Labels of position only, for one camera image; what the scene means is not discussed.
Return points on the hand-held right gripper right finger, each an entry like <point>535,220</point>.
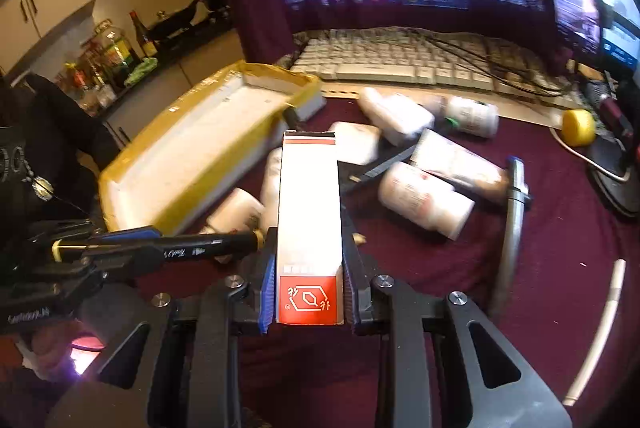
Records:
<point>352,293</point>

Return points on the glass jar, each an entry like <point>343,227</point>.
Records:
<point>112,51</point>

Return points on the maroon tablecloth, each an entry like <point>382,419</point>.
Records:
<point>450,283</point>

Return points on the white bottle with nozzle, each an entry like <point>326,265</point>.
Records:
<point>395,118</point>

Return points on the white pen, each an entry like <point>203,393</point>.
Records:
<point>600,333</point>

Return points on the dark sauce bottle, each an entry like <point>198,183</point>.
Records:
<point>142,36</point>

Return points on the group of condiment jars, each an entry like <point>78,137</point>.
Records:
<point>85,83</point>

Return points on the white plug charger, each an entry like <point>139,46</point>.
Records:
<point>355,141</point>

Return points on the red and black microphone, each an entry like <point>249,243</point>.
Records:
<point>605,108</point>

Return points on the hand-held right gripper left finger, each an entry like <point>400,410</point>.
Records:
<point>268,288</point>

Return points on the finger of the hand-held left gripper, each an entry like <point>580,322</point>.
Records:
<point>135,232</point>
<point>145,254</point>

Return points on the white keyboard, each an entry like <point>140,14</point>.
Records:
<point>380,58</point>

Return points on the white bottle with wide cap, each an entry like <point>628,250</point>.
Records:
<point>425,200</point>

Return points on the white tray with yellow tape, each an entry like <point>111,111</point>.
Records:
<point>200,133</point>

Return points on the black wok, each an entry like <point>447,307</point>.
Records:
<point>190,13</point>

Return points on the small white bottle red label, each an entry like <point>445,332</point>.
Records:
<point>235,213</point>

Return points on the yellow foam microphone cover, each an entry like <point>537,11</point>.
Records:
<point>579,127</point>

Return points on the grey labelled bottle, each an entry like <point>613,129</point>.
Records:
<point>472,116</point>

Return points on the red and white carton box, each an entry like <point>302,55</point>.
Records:
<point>310,208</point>

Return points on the black round stand base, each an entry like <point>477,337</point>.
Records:
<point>620,198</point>

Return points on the green cloth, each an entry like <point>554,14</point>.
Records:
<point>140,71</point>

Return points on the black marker with cream ends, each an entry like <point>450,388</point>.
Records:
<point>380,168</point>

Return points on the grey pen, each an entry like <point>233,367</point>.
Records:
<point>510,233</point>

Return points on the black marker with yellow ends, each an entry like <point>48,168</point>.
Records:
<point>210,244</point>

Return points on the white kitchen wall cabinet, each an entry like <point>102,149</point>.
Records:
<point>45,3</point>

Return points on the grey squeeze tube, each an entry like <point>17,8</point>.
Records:
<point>450,158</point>

